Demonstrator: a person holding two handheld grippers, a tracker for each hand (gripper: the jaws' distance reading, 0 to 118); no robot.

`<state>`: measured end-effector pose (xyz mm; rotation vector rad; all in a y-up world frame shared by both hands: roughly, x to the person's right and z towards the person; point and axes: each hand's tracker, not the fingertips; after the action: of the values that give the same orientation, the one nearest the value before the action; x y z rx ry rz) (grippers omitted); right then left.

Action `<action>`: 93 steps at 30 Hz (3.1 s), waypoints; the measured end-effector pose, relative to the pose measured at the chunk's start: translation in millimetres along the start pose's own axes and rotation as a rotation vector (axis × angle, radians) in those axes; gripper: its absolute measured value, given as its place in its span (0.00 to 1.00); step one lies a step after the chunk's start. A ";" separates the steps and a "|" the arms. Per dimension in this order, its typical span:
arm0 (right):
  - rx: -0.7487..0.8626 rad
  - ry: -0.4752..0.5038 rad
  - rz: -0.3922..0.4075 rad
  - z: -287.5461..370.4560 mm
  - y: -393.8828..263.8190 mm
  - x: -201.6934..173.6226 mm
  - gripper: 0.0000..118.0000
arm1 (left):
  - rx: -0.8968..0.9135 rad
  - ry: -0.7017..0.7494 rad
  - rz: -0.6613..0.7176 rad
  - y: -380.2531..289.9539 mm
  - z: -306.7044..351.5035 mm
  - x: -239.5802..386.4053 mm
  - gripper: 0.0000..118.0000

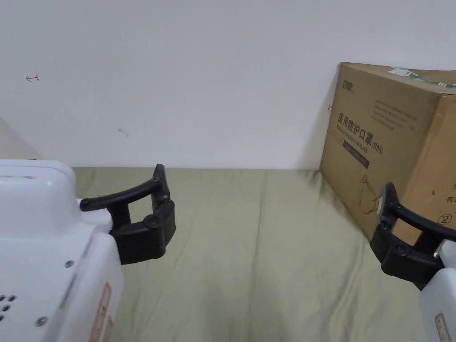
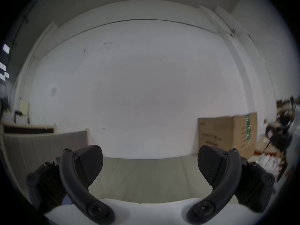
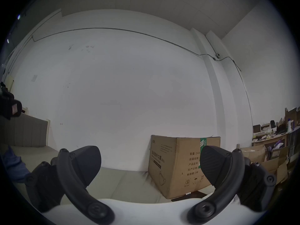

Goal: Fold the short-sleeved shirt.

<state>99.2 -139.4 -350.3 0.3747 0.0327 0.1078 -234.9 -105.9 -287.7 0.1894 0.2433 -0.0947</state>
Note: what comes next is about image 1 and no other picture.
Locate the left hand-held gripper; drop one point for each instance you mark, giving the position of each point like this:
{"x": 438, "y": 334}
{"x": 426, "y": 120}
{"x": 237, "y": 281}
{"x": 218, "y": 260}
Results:
{"x": 42, "y": 249}

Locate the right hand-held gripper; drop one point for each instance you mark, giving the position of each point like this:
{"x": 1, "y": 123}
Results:
{"x": 440, "y": 306}

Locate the brown cardboard carton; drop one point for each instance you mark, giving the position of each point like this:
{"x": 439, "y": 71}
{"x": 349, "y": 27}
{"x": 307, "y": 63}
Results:
{"x": 399, "y": 117}

